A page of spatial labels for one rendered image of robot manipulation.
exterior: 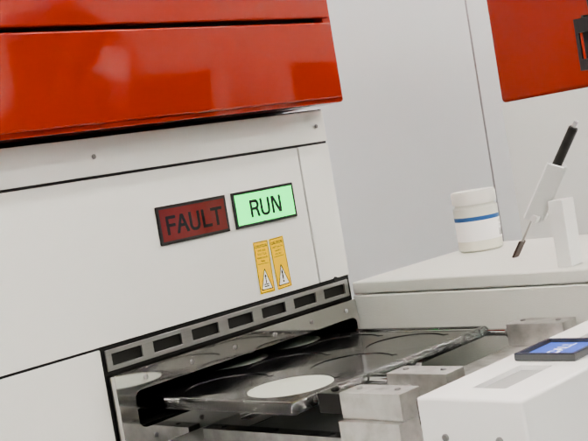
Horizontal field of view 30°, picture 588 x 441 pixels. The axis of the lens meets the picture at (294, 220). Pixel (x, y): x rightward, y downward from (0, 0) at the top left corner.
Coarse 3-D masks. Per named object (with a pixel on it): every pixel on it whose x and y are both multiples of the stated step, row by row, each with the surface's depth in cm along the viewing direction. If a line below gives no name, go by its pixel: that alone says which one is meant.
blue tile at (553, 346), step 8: (552, 344) 92; (560, 344) 92; (568, 344) 91; (576, 344) 90; (584, 344) 90; (536, 352) 90; (544, 352) 90; (552, 352) 89; (560, 352) 88; (568, 352) 88
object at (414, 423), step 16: (496, 352) 135; (512, 352) 133; (464, 368) 128; (480, 368) 127; (416, 416) 110; (352, 432) 112; (368, 432) 111; (384, 432) 109; (400, 432) 108; (416, 432) 110
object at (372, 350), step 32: (256, 352) 152; (288, 352) 148; (320, 352) 144; (352, 352) 140; (384, 352) 136; (416, 352) 133; (160, 384) 140; (192, 384) 136; (224, 384) 133; (256, 384) 130
